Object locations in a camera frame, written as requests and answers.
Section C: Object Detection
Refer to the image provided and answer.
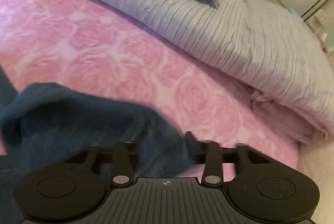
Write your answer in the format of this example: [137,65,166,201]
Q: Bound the dark blue denim jeans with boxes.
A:
[1,73,196,223]

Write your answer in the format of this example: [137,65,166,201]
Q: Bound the white quilted mattress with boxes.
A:
[298,134,334,224]

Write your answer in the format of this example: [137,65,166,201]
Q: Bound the pink rose pattern blanket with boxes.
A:
[0,0,301,180]

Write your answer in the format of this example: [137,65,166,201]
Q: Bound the lilac striped folded duvet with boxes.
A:
[101,0,333,143]

